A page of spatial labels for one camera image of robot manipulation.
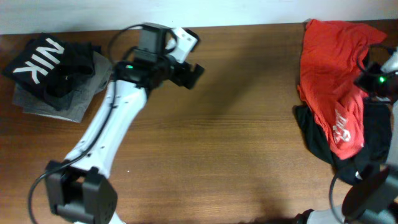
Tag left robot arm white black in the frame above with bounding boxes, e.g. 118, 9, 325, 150
38, 23, 204, 224

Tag grey folded garment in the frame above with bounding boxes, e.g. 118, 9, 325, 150
12, 52, 111, 123

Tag red printed t-shirt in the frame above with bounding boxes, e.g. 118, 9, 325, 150
298, 19, 387, 160

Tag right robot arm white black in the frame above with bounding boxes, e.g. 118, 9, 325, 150
293, 47, 397, 223

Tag black shirt white letters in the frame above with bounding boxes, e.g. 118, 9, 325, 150
2, 32, 95, 100

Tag dark folded garment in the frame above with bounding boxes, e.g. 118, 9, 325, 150
44, 42, 102, 111

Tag black crumpled garment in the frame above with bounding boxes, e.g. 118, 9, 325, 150
294, 52, 393, 186

